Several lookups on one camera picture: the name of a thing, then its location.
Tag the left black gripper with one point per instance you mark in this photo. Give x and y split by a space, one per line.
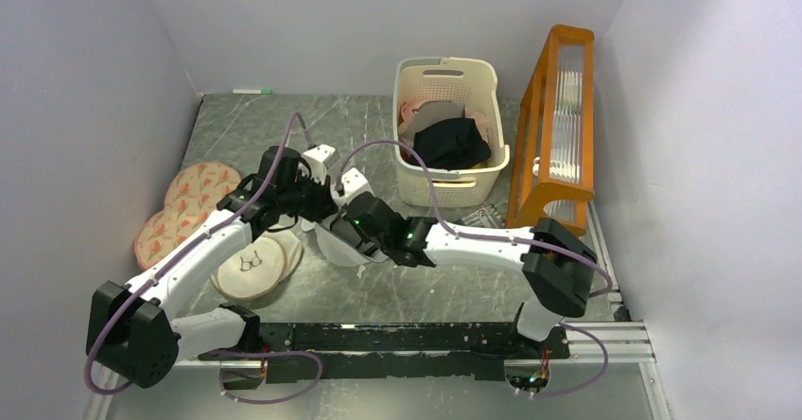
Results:
325 205

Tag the grey brown cloth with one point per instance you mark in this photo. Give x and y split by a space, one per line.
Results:
420 115

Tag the floral pink oven mitt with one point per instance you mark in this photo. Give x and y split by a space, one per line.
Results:
190 199

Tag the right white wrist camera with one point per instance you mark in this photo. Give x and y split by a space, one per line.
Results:
351 184

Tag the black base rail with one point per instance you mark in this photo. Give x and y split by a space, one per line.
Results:
371 351

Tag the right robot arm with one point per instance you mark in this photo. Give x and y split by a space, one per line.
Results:
558 267

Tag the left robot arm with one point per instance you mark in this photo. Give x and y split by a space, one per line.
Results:
134 329

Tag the orange wooden rack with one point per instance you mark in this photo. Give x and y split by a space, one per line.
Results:
553 163

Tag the white mesh laundry bag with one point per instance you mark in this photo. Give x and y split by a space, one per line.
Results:
334 248

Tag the green white marker pen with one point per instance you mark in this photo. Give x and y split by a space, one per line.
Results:
256 92

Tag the pink cloth in basket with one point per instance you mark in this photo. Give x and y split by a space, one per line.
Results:
480 120

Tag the pack of coloured markers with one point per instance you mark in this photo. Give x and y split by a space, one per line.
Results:
485 217

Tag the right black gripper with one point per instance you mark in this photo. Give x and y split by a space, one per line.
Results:
361 235

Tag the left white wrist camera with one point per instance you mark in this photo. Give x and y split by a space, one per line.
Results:
321 160

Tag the beige round fabric pad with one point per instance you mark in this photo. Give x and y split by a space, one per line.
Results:
260 267

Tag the cream plastic laundry basket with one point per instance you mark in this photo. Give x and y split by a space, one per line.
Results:
472 83

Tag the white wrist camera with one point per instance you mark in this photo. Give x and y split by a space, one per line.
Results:
321 160
351 184

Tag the black bra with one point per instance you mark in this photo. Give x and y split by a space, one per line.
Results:
452 144

